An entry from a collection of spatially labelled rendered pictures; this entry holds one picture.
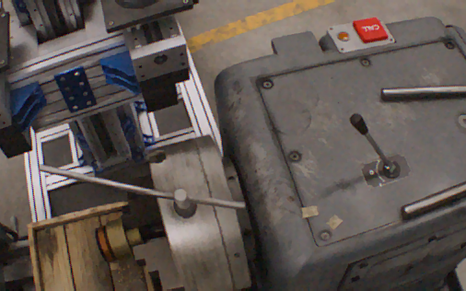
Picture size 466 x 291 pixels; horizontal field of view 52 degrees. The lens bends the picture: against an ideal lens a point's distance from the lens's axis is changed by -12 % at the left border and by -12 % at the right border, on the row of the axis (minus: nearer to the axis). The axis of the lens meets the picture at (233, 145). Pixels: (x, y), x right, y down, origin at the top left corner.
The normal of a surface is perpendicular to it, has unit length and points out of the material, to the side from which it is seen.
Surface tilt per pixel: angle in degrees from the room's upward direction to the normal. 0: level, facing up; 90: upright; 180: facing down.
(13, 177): 0
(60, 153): 0
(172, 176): 7
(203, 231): 33
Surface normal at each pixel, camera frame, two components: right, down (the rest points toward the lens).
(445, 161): -0.05, -0.52
